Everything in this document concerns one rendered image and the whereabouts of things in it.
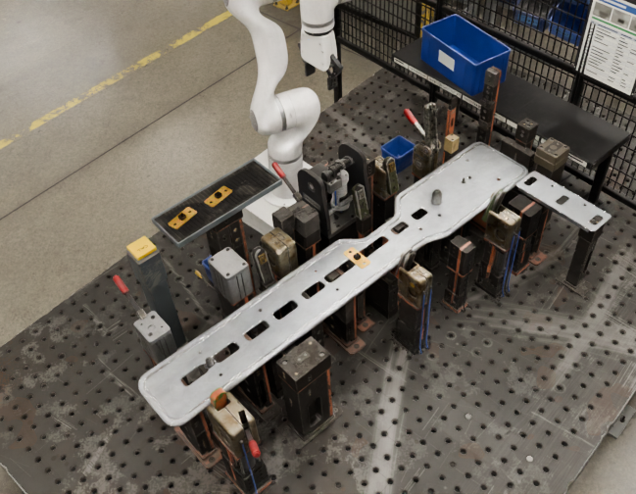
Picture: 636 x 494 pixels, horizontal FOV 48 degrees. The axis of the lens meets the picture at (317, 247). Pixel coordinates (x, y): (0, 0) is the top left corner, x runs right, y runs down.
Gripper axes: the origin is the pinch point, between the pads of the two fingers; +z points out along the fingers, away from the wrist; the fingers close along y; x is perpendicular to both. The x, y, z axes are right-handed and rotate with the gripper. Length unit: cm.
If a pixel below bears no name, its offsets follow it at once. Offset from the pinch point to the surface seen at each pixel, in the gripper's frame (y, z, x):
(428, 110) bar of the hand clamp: 9.7, 23.7, 34.0
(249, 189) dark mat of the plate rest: -5.6, 28.8, -24.8
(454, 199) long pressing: 28, 45, 28
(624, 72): 41, 22, 90
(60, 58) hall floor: -305, 144, 27
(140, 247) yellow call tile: -8, 29, -60
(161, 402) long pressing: 26, 45, -80
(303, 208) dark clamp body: 4.5, 37.0, -13.6
